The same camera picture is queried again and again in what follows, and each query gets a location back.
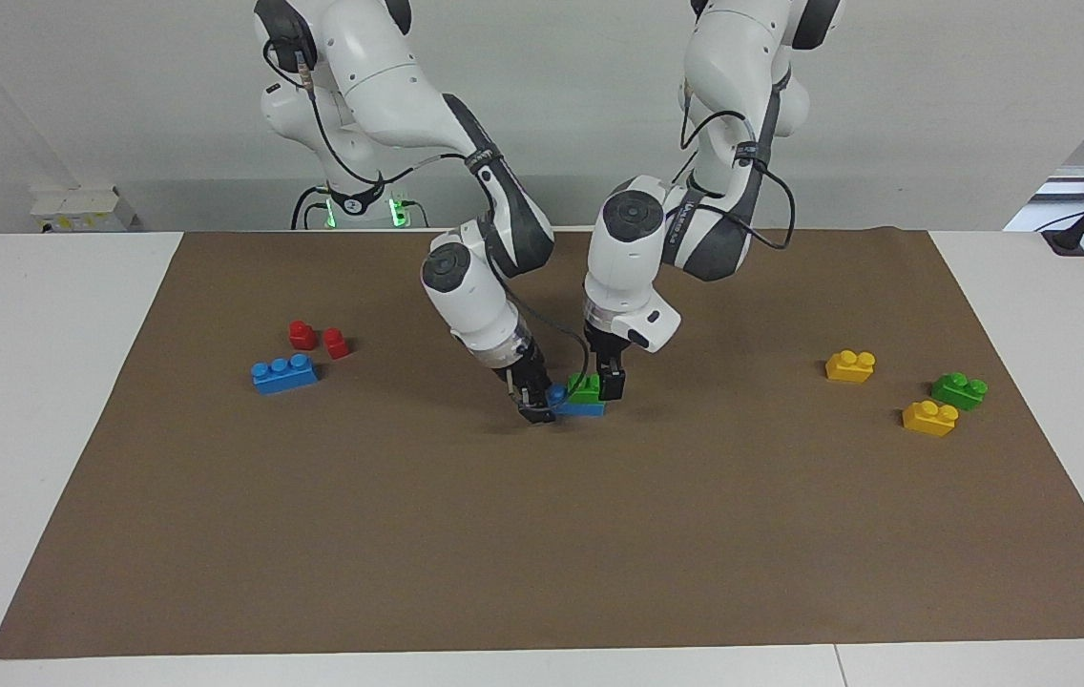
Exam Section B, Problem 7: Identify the blue three-stud toy block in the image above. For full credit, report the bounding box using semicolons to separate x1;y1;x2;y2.
547;384;607;418
251;354;321;395

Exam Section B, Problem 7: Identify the yellow two-stud toy block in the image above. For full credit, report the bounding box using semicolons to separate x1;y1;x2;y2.
825;350;877;385
902;400;960;438

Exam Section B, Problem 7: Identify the brown table mat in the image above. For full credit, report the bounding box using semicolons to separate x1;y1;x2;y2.
0;227;1084;661

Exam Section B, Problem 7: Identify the white box with yellow labels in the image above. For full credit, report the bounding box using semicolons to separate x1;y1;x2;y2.
30;186;137;234

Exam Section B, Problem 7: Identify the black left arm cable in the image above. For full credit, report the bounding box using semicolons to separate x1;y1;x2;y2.
679;78;797;252

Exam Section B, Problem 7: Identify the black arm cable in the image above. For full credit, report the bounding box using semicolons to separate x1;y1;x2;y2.
262;38;593;385
679;78;797;252

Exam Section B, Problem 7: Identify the black right base cable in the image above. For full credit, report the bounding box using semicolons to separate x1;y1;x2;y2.
291;185;331;231

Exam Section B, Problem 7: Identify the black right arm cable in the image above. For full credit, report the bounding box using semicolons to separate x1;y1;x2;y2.
262;38;593;385

